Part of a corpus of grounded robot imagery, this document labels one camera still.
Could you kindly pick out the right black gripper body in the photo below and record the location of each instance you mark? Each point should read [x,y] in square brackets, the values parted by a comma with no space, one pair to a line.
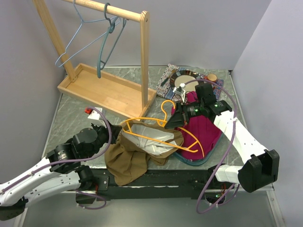
[183,117]

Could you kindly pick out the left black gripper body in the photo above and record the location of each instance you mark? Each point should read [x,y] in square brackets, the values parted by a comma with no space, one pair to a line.
[103,136]

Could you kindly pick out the tan skirt with white lining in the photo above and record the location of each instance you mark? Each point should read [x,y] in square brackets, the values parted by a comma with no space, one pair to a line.
[127,162]

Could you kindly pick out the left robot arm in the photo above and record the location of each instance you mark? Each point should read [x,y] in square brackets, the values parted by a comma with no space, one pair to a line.
[60,170]

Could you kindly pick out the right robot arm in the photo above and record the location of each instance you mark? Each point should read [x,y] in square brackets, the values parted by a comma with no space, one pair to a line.
[260,165]

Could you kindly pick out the magenta garment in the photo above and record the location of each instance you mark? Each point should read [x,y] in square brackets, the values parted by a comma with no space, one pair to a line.
[200,124]

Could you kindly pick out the patterned placemat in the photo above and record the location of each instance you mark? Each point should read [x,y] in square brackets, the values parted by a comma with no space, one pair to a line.
[166,92]

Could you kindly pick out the dark green pen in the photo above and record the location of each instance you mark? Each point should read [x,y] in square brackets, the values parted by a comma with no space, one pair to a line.
[164,81]

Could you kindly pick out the brown rimmed ceramic plate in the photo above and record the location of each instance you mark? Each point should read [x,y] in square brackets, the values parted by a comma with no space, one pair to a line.
[183,76]

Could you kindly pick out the teal plastic basket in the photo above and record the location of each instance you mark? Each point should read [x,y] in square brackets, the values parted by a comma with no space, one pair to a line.
[209,142]

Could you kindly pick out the wooden clothes rack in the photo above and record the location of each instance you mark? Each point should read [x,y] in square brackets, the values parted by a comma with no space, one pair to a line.
[95,86]

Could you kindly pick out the orange ceramic cup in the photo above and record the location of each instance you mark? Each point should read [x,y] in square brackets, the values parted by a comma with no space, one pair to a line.
[211,77]

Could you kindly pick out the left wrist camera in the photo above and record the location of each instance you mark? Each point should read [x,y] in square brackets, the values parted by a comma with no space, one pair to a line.
[93,116]

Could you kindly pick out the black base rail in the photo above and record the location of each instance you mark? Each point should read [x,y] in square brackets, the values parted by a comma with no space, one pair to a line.
[154,184]

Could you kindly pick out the light blue wire hanger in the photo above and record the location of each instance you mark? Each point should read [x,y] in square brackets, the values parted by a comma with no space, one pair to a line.
[78,35]

